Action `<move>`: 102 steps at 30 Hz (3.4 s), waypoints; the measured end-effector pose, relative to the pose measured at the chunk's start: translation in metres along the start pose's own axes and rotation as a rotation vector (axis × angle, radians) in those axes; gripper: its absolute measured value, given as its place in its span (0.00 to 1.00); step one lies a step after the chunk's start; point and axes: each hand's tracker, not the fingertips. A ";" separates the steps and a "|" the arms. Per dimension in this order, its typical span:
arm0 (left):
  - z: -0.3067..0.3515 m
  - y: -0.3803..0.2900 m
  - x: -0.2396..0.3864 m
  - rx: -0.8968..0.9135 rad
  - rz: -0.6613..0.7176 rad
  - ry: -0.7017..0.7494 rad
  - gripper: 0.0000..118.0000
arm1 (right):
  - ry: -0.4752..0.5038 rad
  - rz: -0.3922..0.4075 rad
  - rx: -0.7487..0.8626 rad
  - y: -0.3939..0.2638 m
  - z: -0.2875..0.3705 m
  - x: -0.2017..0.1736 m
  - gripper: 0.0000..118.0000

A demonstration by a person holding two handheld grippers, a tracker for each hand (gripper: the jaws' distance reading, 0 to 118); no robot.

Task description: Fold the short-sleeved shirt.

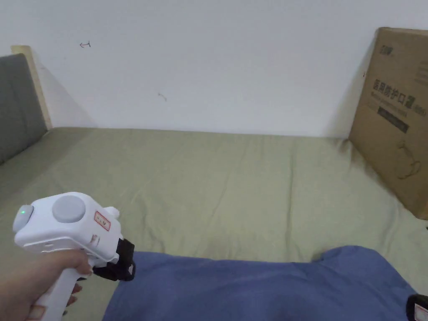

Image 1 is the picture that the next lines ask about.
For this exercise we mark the grey padded headboard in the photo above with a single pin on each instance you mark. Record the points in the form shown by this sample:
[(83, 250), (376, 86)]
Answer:
[(16, 107)]

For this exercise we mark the bed with pale green sheet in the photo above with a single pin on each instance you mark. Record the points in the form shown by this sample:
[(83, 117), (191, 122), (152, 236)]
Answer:
[(214, 187)]

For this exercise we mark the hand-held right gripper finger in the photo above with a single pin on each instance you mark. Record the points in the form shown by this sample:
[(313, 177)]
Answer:
[(419, 309)]

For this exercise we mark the dark blue shirt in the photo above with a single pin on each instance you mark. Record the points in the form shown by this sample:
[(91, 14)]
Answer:
[(254, 291)]

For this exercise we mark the person's left hand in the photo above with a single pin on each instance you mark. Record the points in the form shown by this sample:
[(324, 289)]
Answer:
[(30, 277)]

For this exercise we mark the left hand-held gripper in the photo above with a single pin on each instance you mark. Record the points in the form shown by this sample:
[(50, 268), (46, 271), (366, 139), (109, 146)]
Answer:
[(67, 230)]

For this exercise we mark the brown cardboard carton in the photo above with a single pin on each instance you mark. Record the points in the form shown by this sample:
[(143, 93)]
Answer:
[(394, 120)]

